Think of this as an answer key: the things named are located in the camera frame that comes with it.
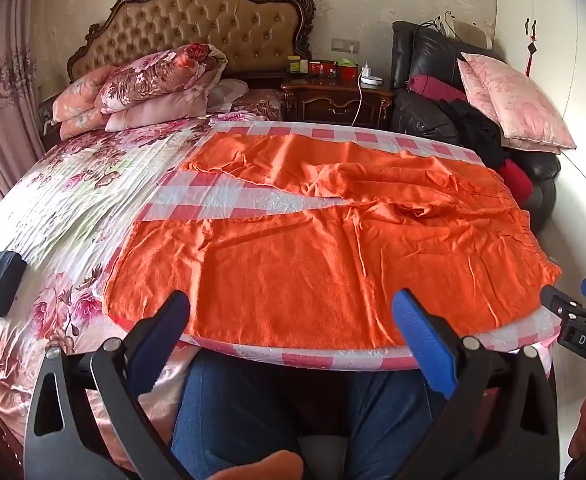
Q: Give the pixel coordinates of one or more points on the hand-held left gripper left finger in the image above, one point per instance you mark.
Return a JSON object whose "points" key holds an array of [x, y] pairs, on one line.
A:
{"points": [[158, 340]]}

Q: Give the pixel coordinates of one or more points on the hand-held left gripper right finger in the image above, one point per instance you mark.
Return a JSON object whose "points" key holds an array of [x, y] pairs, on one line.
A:
{"points": [[423, 340]]}

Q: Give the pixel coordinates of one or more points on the orange pants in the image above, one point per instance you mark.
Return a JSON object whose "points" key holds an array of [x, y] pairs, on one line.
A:
{"points": [[293, 260]]}

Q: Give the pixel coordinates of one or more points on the person's right leg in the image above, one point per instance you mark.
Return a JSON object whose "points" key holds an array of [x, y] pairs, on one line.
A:
{"points": [[398, 420]]}

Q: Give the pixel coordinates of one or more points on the person's leg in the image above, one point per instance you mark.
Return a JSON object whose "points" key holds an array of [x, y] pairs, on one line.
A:
{"points": [[398, 420], [233, 410]]}

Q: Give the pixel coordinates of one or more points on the person's left leg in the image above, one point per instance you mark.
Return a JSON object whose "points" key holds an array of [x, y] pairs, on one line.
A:
{"points": [[233, 410]]}

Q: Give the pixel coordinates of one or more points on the red cushion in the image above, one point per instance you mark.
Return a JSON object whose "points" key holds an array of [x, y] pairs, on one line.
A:
{"points": [[515, 182]]}

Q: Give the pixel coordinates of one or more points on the floral bed sheet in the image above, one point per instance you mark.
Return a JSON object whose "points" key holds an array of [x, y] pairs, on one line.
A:
{"points": [[73, 200]]}

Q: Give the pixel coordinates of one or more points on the black pouch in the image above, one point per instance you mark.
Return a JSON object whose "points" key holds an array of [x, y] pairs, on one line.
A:
{"points": [[3, 282]]}

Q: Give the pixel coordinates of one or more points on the black clothes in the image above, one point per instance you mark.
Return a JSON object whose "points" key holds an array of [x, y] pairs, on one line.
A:
{"points": [[475, 132]]}

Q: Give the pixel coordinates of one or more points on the large pink satin pillow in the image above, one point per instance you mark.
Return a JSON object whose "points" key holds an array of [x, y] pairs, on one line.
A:
{"points": [[518, 100]]}

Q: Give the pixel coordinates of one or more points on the black leather sofa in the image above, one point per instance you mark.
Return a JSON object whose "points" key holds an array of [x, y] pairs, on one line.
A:
{"points": [[423, 115]]}

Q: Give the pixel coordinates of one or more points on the pink floral pillow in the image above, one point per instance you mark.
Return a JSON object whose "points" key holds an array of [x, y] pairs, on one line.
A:
{"points": [[80, 92], [80, 127]]}

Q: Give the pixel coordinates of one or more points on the pink folded quilt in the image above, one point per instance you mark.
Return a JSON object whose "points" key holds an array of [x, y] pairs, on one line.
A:
{"points": [[163, 107]]}

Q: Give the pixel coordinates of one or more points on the maroon bolster cushion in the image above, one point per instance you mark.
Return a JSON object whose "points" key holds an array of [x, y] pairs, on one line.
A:
{"points": [[435, 89]]}

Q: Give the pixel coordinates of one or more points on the red knot ornament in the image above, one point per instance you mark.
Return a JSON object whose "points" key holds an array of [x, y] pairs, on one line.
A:
{"points": [[531, 50]]}

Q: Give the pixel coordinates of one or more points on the white pillow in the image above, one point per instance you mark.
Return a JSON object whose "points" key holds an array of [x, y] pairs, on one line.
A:
{"points": [[228, 94]]}

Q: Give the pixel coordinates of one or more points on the carved wooden nightstand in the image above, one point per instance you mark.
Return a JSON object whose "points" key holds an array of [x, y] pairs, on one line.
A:
{"points": [[328, 102]]}

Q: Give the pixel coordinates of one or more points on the dark red patterned pillow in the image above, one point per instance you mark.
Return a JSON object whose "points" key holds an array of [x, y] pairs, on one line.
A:
{"points": [[258, 102]]}

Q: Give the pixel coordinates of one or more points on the white charging device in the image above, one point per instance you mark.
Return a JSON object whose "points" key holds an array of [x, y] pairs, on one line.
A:
{"points": [[372, 79]]}

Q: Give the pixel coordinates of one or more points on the beige cloth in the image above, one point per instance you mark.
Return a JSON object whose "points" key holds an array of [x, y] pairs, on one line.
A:
{"points": [[473, 30]]}

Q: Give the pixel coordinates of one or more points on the red box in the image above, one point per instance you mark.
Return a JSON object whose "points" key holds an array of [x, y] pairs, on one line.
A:
{"points": [[321, 68]]}

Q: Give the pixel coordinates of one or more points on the yellow green jar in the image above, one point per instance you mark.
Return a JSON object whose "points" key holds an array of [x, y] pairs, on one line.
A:
{"points": [[293, 65]]}

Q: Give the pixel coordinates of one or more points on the tufted carved wooden headboard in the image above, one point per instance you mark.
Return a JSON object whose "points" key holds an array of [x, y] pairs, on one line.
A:
{"points": [[198, 25]]}

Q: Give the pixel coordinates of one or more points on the white wall socket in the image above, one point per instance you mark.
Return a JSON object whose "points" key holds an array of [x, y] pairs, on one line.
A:
{"points": [[345, 45]]}

